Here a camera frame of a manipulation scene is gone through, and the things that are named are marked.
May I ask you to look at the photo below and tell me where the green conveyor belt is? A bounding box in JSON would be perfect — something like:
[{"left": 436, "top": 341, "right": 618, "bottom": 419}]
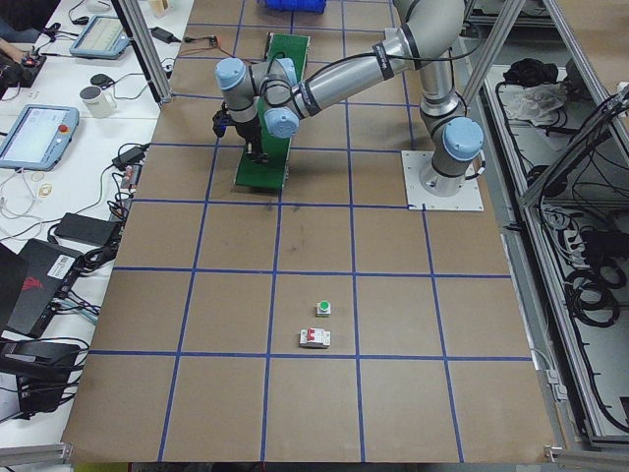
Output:
[{"left": 235, "top": 33, "right": 310, "bottom": 191}]

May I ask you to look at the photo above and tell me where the red conveyor power wire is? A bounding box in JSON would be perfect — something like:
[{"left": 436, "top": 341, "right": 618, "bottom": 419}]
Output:
[{"left": 182, "top": 34, "right": 269, "bottom": 67}]

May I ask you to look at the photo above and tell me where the black laptop red logo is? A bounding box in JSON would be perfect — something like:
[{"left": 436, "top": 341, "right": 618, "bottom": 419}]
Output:
[{"left": 1, "top": 239, "right": 82, "bottom": 338}]

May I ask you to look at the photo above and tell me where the blue teach pendant near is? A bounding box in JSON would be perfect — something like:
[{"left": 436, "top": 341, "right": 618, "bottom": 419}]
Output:
[{"left": 1, "top": 104, "right": 80, "bottom": 171}]

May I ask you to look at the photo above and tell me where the blue plastic bin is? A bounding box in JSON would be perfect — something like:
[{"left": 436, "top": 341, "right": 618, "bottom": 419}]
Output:
[{"left": 262, "top": 0, "right": 327, "bottom": 14}]

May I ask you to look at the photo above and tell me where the blue teach pendant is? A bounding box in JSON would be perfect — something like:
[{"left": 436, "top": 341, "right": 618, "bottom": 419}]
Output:
[
  {"left": 69, "top": 16, "right": 130, "bottom": 60},
  {"left": 1, "top": 104, "right": 80, "bottom": 171}
]

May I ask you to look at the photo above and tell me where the blue teach pendant far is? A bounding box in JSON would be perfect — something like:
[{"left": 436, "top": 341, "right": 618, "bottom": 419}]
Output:
[{"left": 69, "top": 16, "right": 130, "bottom": 60}]

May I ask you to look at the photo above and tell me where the green push button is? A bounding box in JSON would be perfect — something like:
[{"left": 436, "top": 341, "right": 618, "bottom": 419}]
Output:
[{"left": 315, "top": 300, "right": 331, "bottom": 318}]

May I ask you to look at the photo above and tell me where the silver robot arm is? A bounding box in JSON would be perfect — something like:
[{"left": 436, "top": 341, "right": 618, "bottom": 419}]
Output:
[{"left": 212, "top": 1, "right": 484, "bottom": 198}]

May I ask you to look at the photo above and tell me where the black power adapter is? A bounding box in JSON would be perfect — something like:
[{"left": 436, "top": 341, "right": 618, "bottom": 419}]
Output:
[{"left": 54, "top": 212, "right": 121, "bottom": 247}]

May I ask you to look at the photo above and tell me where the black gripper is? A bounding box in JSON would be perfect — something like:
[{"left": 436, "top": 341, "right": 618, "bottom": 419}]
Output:
[{"left": 212, "top": 108, "right": 268, "bottom": 164}]

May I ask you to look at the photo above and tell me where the white coffee mug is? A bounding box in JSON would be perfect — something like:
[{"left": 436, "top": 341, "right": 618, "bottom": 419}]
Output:
[{"left": 80, "top": 86, "right": 117, "bottom": 119}]

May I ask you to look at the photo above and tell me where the aluminium frame post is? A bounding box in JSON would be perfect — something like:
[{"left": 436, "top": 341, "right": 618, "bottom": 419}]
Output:
[{"left": 112, "top": 0, "right": 172, "bottom": 106}]

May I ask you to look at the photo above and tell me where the white red circuit breaker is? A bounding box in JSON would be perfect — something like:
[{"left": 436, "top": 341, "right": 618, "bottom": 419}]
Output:
[{"left": 299, "top": 327, "right": 331, "bottom": 349}]

